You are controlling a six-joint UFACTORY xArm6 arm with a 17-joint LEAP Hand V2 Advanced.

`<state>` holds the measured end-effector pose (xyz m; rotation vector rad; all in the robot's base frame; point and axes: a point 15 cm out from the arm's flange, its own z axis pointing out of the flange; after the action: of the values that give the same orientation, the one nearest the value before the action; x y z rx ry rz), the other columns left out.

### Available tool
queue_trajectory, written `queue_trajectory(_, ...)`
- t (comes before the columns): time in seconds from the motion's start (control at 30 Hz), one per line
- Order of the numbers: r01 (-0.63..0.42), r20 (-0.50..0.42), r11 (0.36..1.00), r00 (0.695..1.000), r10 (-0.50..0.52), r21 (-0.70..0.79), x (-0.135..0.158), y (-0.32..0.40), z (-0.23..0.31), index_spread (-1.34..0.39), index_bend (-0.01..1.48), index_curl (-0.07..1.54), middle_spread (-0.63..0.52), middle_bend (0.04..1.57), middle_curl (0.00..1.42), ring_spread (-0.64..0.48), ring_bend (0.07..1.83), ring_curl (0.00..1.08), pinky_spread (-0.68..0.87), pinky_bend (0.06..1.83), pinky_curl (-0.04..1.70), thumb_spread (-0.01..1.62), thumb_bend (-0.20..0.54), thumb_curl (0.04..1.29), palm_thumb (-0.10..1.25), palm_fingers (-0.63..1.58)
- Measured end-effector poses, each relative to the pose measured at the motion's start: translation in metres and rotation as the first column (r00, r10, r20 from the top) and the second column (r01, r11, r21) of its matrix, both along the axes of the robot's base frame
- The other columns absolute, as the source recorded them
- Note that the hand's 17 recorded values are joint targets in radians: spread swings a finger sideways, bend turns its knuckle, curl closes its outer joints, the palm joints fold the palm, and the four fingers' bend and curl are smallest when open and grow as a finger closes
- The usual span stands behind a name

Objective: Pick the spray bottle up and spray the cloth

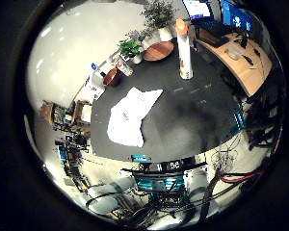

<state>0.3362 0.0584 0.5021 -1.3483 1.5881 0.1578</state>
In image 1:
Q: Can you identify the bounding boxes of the white spray bottle orange cap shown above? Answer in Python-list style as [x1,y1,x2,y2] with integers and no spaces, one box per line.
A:
[174,17,195,81]

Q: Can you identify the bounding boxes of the white cloth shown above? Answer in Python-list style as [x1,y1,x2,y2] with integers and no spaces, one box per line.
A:
[106,86,164,148]

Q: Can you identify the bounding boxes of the blue tag on table edge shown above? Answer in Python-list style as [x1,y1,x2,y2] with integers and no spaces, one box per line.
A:
[232,110,248,133]
[130,153,151,163]

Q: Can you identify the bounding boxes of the brown wooden bowl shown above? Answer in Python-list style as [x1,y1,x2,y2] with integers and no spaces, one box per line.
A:
[102,66,123,88]

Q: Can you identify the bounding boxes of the printed paper cup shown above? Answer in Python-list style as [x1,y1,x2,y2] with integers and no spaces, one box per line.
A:
[115,57,135,77]

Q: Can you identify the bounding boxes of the oval wooden plate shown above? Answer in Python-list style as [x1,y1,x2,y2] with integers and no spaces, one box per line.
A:
[142,40,175,63]

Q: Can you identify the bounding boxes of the small green plant white pot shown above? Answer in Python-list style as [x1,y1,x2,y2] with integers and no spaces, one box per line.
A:
[118,38,145,65]

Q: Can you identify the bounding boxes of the grey-green plant white pot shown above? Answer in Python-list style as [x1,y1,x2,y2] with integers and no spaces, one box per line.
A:
[126,28,162,49]

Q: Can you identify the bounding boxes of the wooden shelf with clutter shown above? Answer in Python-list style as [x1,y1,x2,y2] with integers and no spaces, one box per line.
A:
[38,99,92,129]

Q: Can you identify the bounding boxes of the tall plant in white pot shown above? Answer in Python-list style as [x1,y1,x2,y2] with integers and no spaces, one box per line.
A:
[141,0,177,42]

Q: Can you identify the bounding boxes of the black laptop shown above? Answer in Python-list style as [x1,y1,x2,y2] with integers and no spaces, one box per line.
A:
[196,28,230,49]

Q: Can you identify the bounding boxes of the curved wooden desk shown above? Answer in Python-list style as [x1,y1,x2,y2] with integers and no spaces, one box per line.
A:
[197,28,274,98]

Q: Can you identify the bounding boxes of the computer monitor white screen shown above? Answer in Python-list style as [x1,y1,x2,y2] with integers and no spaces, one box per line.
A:
[182,0,213,20]

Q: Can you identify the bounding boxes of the computer monitor blue screen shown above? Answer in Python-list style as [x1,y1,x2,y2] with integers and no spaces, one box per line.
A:
[220,0,254,32]

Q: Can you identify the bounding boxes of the red cable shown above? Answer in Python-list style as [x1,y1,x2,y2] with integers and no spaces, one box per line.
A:
[219,169,268,185]

